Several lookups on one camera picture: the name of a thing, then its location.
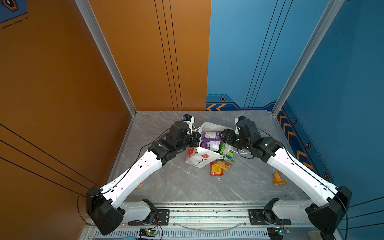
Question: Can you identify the red yellow snack packet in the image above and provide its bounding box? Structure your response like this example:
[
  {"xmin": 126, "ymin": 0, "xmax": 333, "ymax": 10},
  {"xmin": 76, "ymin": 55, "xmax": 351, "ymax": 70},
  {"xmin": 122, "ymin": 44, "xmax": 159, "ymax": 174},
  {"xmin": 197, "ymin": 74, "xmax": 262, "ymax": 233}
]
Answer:
[{"xmin": 210, "ymin": 162, "xmax": 224, "ymax": 176}]

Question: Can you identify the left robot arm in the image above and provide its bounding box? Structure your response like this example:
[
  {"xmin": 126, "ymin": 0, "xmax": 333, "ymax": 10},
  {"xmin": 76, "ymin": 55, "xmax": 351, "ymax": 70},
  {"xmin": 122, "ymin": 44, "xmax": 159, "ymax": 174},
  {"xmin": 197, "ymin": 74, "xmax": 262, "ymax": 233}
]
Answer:
[{"xmin": 86, "ymin": 115, "xmax": 201, "ymax": 236}]

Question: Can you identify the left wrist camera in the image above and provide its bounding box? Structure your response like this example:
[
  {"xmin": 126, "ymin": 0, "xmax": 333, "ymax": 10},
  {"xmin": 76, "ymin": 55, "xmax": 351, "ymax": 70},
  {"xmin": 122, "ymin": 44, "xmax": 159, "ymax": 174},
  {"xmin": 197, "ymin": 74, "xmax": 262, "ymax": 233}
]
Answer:
[{"xmin": 182, "ymin": 114, "xmax": 195, "ymax": 129}]

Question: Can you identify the white paper bag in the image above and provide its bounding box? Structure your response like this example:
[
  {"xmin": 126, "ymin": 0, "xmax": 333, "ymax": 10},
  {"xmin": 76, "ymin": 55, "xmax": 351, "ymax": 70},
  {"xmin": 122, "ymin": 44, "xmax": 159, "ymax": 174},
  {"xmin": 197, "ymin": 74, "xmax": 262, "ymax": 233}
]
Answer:
[{"xmin": 185, "ymin": 122, "xmax": 232, "ymax": 169}]

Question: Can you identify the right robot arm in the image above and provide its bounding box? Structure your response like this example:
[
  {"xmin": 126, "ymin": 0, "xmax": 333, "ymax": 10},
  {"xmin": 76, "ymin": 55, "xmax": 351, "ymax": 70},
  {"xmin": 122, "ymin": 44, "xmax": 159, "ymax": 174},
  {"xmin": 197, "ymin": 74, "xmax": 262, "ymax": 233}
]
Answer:
[{"xmin": 220, "ymin": 116, "xmax": 352, "ymax": 240}]

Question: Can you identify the pink pig toy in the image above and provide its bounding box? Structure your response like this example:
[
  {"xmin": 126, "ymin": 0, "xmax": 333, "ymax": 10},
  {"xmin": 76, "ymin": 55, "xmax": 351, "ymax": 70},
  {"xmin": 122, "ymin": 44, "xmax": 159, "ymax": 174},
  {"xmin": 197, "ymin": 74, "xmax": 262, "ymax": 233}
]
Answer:
[{"xmin": 136, "ymin": 182, "xmax": 144, "ymax": 189}]

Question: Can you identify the green circuit board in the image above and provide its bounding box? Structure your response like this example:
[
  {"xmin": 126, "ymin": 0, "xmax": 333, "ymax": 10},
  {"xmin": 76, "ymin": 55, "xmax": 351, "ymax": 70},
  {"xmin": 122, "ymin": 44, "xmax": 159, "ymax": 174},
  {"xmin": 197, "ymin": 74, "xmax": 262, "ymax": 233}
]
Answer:
[
  {"xmin": 267, "ymin": 228, "xmax": 291, "ymax": 240},
  {"xmin": 139, "ymin": 229, "xmax": 159, "ymax": 238}
]

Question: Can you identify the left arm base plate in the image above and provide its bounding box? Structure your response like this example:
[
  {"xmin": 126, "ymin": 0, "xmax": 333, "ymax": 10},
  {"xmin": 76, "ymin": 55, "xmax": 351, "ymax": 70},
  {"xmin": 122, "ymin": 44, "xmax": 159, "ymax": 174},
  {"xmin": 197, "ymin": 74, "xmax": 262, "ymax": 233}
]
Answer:
[{"xmin": 128, "ymin": 209, "xmax": 170, "ymax": 226}]

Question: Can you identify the aluminium frame rail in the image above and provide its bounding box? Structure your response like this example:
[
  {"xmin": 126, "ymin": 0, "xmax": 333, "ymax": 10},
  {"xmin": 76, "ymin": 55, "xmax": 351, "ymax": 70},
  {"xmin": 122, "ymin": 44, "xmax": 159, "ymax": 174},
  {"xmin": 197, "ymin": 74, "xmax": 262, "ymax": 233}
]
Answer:
[{"xmin": 78, "ymin": 200, "xmax": 344, "ymax": 240}]

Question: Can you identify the purple snack packet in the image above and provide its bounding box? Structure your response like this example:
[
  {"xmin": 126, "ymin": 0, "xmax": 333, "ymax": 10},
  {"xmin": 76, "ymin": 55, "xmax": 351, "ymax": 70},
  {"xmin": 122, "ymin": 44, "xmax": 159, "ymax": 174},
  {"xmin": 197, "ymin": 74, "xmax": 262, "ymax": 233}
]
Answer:
[{"xmin": 200, "ymin": 132, "xmax": 225, "ymax": 154}]

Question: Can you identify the black round knob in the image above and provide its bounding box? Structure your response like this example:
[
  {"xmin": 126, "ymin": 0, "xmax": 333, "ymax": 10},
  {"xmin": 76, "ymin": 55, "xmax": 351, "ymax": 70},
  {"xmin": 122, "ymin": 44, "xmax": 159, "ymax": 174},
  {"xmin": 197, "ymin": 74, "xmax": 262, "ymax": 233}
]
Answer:
[{"xmin": 320, "ymin": 231, "xmax": 335, "ymax": 240}]

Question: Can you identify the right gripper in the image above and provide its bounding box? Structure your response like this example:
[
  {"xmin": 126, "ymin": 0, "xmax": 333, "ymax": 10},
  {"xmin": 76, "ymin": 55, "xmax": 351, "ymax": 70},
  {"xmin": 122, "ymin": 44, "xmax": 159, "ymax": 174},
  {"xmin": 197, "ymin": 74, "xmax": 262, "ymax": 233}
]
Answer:
[{"xmin": 217, "ymin": 128, "xmax": 252, "ymax": 152}]

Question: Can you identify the green circuit board right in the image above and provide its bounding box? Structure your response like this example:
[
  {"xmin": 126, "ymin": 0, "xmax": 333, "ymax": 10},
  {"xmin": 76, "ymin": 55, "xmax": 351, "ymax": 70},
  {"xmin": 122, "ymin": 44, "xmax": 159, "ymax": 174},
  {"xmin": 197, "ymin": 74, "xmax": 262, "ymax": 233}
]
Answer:
[{"xmin": 267, "ymin": 228, "xmax": 291, "ymax": 240}]

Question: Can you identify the green white snack packet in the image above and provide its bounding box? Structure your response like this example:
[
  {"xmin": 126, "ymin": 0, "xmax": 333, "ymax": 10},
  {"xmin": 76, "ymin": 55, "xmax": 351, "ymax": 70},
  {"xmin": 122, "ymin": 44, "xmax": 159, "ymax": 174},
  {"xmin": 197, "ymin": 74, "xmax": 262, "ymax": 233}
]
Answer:
[{"xmin": 219, "ymin": 143, "xmax": 235, "ymax": 162}]

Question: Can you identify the yellow orange snack packet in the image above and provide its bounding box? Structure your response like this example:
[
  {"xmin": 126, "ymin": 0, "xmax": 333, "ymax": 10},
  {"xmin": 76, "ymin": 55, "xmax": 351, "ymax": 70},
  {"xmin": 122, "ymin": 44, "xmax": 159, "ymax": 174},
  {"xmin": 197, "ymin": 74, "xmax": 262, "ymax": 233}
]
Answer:
[{"xmin": 215, "ymin": 160, "xmax": 233, "ymax": 171}]

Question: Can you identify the green circuit board left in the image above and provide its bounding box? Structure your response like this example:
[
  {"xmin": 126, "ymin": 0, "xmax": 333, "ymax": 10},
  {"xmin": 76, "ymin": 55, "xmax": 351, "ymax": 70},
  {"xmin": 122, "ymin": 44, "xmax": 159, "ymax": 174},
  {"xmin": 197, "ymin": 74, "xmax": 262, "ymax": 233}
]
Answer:
[{"xmin": 139, "ymin": 229, "xmax": 159, "ymax": 238}]

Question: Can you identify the small orange snack packet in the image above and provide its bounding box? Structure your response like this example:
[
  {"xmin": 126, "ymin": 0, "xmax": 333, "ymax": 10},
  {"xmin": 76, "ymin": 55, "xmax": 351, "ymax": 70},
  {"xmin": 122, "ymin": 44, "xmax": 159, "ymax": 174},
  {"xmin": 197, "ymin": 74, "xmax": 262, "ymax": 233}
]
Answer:
[{"xmin": 273, "ymin": 171, "xmax": 287, "ymax": 186}]

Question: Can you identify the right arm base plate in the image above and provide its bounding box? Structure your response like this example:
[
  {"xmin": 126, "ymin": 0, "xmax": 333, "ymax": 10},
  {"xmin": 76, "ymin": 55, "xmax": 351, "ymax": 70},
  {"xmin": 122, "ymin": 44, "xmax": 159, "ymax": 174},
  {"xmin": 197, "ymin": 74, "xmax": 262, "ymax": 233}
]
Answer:
[{"xmin": 248, "ymin": 209, "xmax": 292, "ymax": 226}]

